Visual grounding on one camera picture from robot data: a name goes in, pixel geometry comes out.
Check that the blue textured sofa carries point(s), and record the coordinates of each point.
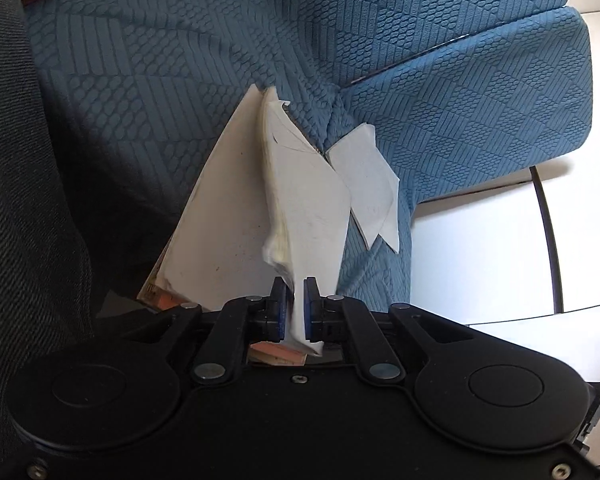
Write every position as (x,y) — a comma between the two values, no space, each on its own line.
(430,35)

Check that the large white paper sheet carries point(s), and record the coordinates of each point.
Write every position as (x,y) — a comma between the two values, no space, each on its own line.
(220,240)

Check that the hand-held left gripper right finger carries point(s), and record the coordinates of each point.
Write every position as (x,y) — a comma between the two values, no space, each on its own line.
(310,310)

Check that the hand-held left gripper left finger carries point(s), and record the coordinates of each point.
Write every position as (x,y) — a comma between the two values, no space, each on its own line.
(280,310)

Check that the white cartoon book orange band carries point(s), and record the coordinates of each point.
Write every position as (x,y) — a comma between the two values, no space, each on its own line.
(280,356)

